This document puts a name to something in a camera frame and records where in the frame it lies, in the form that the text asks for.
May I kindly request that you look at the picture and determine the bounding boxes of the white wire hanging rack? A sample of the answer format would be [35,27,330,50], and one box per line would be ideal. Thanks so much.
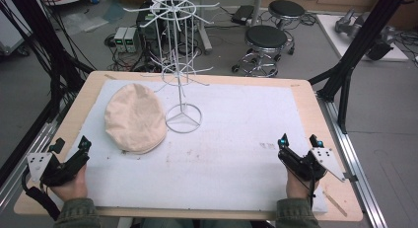
[122,0,221,135]

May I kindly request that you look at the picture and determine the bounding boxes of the person's right hand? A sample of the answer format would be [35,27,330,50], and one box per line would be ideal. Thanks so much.
[285,168,322,201]

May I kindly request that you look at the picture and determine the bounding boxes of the thin wooden stick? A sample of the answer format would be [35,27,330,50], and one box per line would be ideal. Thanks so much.
[321,190,348,218]

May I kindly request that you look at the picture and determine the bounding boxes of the beige cloth hat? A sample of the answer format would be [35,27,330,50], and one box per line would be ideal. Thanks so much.
[104,82,168,155]

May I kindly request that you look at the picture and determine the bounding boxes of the grey bench power supply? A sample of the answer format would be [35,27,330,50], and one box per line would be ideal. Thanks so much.
[113,26,128,53]
[123,26,141,53]

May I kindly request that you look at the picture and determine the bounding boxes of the person's left hand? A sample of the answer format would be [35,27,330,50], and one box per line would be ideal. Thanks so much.
[48,164,89,202]

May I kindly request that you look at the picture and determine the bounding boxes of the small black round stool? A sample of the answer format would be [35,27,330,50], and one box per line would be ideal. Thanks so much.
[267,0,307,30]

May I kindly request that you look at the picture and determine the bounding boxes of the large black round stool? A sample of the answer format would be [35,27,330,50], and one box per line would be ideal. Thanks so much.
[231,25,296,79]

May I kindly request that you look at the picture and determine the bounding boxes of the white platform board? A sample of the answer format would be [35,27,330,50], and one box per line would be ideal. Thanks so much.
[315,13,410,62]

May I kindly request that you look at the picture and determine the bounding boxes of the aluminium rail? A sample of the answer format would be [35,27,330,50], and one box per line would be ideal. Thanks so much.
[0,99,75,213]
[315,93,389,228]

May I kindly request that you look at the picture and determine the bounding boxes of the black flat box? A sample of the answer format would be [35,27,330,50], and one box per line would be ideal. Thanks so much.
[230,4,255,26]

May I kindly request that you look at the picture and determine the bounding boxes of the thin black cable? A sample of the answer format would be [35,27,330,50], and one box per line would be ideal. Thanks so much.
[285,165,317,210]

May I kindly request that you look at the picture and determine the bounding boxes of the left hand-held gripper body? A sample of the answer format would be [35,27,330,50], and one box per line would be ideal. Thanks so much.
[26,151,80,188]

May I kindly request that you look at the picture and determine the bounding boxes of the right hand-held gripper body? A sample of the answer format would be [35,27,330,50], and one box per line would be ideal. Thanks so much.
[295,146,347,184]

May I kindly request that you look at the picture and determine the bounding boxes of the grey metal post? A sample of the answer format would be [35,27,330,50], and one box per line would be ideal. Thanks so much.
[249,0,265,27]

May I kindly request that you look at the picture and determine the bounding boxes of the black metal frame stand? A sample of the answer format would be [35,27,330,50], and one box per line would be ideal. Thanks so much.
[308,0,413,135]
[0,0,97,190]

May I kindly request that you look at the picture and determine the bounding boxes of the white foam mat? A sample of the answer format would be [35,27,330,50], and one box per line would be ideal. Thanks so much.
[57,79,329,214]

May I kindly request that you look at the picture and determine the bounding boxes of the black computer tower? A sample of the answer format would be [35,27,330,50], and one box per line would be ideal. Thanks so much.
[135,0,172,59]

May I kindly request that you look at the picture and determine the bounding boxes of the black cable with strap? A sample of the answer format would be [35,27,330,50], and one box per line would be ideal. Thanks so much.
[21,167,62,222]

